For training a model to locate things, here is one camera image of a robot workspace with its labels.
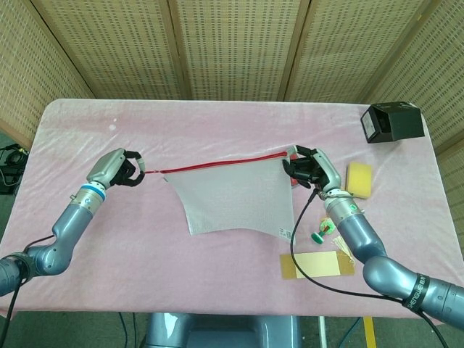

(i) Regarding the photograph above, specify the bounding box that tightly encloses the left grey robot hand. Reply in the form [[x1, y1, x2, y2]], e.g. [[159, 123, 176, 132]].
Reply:
[[86, 147, 146, 189]]

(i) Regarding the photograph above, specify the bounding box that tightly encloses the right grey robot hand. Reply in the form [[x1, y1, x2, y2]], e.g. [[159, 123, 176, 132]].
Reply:
[[282, 144, 342, 191]]

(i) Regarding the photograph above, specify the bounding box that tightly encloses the mesh zipper pouch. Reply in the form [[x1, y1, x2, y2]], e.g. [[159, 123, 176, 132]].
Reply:
[[144, 144, 302, 247]]

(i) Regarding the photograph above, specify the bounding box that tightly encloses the feather shuttlecock green base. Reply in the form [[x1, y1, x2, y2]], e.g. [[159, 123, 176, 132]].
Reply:
[[310, 216, 336, 244]]

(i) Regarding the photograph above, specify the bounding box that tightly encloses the yellow sponge block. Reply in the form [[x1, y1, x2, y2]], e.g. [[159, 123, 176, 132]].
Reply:
[[344, 162, 374, 200]]

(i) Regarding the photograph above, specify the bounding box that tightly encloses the cream bookmark tassel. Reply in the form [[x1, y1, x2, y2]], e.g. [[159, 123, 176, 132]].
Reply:
[[333, 235, 355, 264]]

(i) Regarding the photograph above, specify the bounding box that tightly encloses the black box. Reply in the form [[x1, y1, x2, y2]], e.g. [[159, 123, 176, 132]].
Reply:
[[360, 101, 426, 144]]

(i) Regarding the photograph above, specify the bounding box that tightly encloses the gold and cream bookmark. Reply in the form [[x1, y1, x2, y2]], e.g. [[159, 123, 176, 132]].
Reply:
[[279, 250, 356, 281]]

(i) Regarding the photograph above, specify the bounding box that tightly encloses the pink tablecloth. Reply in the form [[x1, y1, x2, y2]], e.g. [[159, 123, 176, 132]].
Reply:
[[0, 98, 464, 320]]

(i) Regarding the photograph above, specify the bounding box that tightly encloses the woven folding screen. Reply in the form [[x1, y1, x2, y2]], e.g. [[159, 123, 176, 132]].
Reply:
[[0, 0, 464, 155]]

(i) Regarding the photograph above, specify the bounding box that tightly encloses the grey-blue robot torso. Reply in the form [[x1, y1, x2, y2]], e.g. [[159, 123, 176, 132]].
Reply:
[[144, 312, 302, 348]]

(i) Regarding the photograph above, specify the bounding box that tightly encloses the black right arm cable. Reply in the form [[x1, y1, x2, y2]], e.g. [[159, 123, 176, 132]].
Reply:
[[289, 190, 452, 348]]

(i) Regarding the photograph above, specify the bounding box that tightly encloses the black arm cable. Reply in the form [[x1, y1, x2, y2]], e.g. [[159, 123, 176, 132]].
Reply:
[[3, 234, 56, 322], [289, 190, 452, 348]]

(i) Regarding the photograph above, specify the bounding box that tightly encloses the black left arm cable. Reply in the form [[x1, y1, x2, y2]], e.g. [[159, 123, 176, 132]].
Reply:
[[3, 234, 56, 322]]

